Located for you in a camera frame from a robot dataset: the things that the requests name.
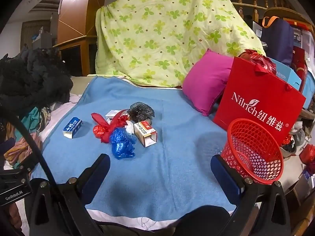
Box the red plastic bag in basin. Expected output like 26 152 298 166
282 138 297 153

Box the red gift box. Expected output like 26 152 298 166
293 45 308 74

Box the blue towel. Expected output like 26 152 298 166
30 75 237 223

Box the person's left hand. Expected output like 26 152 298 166
7 203 24 236

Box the green clover print quilt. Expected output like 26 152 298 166
95 0 266 88

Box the navy bag with orange handles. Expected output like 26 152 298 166
261 16 294 67

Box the white bed sheet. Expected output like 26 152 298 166
5 96 237 230

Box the red plastic bag in paper bag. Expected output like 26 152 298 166
240 49 277 75

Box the large red plastic bag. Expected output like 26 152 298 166
299 144 315 175

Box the blue shoebox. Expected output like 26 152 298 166
268 58 303 91

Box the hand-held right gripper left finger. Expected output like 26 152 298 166
29 154 111 236

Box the black fluffy garment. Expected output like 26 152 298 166
0 48 74 115

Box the orange and white box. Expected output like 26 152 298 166
133 121 158 147

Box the blue plastic bag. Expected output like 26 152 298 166
110 127 136 160

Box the small white box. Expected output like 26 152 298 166
105 110 121 120

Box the black cable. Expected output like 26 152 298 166
0 112 58 186

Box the red mesh basket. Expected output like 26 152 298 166
220 118 284 185

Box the colourful clothes pile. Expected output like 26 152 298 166
0 107 52 170

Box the metal basin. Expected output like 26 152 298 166
281 126 306 158

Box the blue plastic storage bin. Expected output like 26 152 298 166
301 69 315 109

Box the wooden table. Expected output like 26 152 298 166
283 170 315 236

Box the black plastic bag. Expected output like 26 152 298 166
128 101 155 126

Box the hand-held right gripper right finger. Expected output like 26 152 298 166
210 154 292 236

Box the clear plastic storage bin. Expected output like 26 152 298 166
293 25 315 50

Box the pink pillow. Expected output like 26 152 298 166
182 49 234 116

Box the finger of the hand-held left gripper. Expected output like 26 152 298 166
13 150 41 171

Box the wooden cabinet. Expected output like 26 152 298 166
53 0 109 77

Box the round wooden board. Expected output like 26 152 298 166
263 7 308 25

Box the blue and white box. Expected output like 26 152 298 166
62 117 83 139

